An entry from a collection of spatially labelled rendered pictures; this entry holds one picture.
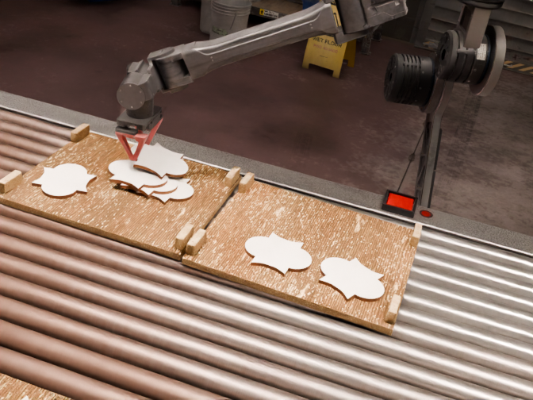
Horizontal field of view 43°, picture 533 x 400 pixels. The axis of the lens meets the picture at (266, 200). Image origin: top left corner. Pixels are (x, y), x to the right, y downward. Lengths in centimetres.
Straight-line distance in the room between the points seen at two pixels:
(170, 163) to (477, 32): 94
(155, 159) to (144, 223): 19
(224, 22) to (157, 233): 376
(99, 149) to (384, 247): 70
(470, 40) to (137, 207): 105
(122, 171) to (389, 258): 59
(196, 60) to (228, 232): 35
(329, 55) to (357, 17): 362
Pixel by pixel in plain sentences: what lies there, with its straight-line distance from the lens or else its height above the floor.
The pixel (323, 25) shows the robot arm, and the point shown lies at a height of 133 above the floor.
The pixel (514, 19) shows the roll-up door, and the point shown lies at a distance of 598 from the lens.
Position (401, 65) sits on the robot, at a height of 95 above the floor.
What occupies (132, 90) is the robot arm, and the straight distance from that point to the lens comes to 135.
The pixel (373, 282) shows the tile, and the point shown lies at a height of 94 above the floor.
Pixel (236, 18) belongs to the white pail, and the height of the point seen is 28.
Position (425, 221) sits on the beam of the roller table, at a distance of 159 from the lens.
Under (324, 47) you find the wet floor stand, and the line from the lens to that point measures 497.
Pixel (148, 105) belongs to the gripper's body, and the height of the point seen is 111.
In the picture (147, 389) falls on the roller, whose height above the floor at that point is 91.
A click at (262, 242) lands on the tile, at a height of 94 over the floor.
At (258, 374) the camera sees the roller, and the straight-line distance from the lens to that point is 111.
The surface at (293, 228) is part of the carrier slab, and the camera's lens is 140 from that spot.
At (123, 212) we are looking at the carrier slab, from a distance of 139.
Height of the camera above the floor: 170
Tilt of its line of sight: 31 degrees down
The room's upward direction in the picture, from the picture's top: 10 degrees clockwise
